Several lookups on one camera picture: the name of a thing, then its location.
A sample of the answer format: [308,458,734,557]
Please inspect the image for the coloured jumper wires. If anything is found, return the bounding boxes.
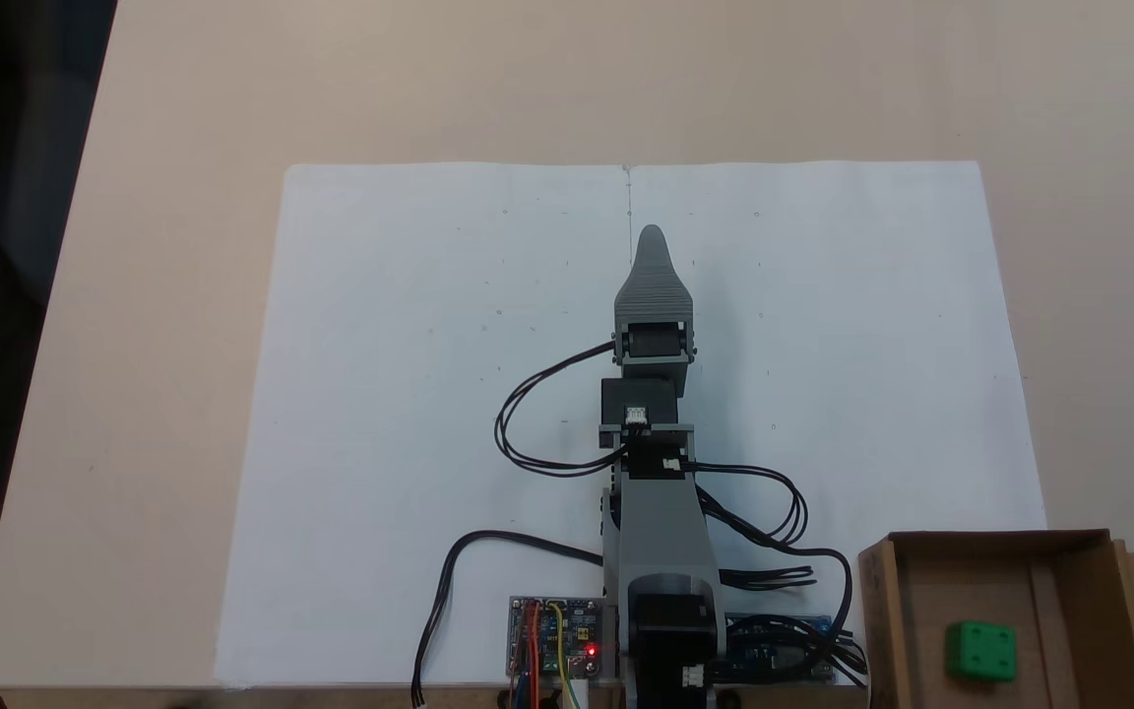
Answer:
[511,601,591,709]

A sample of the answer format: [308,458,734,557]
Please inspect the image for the white paper sheet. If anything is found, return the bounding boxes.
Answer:
[215,162,633,688]
[626,161,1048,688]

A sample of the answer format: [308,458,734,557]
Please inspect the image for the brown cardboard box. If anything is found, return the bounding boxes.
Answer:
[857,529,1134,709]

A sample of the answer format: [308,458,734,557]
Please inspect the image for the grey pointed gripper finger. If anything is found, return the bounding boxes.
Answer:
[613,224,697,327]

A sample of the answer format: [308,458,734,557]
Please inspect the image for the black elbow cable bundle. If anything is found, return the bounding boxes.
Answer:
[689,462,870,687]

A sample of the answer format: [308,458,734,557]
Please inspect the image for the black cable on table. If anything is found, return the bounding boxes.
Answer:
[412,531,609,707]

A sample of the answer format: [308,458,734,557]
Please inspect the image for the green dice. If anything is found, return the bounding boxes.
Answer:
[943,620,1019,684]

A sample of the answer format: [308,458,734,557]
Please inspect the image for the circuit board with jumper wires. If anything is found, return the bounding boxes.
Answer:
[506,596,605,681]

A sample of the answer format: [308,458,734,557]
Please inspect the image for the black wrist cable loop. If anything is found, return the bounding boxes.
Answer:
[493,339,629,480]

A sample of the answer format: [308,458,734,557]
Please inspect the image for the blue circuit board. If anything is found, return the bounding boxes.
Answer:
[723,612,838,683]

